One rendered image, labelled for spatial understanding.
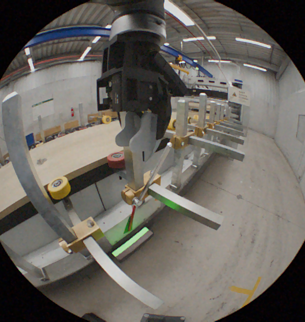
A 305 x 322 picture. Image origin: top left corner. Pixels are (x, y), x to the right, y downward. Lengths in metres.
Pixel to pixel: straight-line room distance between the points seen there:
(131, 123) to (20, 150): 0.19
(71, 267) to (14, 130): 0.42
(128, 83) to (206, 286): 1.24
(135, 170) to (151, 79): 0.22
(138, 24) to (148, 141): 0.19
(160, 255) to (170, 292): 0.39
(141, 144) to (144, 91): 0.08
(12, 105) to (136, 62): 0.19
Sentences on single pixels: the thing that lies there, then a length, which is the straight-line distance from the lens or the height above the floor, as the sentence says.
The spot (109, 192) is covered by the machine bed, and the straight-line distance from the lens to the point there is 0.60.
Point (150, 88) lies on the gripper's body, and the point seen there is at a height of 1.12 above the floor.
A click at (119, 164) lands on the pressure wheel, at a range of 0.45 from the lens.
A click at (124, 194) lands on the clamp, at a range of 0.35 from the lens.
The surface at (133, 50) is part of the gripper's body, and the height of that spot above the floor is 1.18.
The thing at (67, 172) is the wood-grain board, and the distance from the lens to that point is 0.47.
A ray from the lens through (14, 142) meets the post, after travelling 0.21.
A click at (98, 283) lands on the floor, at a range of 1.19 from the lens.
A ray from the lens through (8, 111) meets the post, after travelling 0.22.
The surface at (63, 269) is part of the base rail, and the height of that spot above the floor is 0.70.
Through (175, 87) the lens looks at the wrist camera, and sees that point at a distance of 0.23.
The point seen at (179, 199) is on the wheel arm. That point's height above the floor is 0.86.
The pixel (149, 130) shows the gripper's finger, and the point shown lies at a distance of 0.19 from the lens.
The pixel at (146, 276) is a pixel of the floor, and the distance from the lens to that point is 1.11.
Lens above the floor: 1.11
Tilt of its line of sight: 29 degrees down
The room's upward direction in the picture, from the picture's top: straight up
